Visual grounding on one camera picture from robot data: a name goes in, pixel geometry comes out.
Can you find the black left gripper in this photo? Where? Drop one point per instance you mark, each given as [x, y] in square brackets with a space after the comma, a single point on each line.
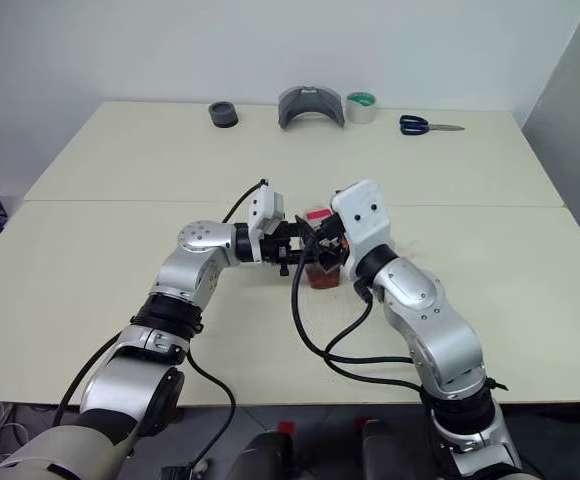
[275, 247]

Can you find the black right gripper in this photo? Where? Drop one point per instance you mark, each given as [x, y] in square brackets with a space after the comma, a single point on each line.
[340, 245]

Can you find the clear bottle with red drink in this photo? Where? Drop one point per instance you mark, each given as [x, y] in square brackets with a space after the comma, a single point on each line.
[326, 280]

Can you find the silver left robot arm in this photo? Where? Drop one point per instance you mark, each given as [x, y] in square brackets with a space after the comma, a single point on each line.
[190, 270]

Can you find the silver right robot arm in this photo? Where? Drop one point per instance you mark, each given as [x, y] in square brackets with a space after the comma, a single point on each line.
[420, 290]

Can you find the white tape roll green core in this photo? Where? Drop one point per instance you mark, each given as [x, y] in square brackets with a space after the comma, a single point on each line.
[361, 111]

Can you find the red tab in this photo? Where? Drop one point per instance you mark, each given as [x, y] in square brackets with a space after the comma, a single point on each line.
[286, 428]

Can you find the dark rounded shape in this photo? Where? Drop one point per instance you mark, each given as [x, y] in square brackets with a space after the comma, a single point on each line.
[395, 455]
[267, 460]

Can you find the small black box with roller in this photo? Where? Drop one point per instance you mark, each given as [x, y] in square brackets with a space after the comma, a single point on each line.
[180, 471]

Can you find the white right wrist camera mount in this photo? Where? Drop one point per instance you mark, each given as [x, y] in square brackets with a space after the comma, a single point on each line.
[365, 215]

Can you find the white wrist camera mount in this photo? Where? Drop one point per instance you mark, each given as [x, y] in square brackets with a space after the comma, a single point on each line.
[265, 205]
[365, 215]

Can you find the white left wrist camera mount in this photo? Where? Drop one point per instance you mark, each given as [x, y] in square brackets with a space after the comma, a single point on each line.
[265, 205]

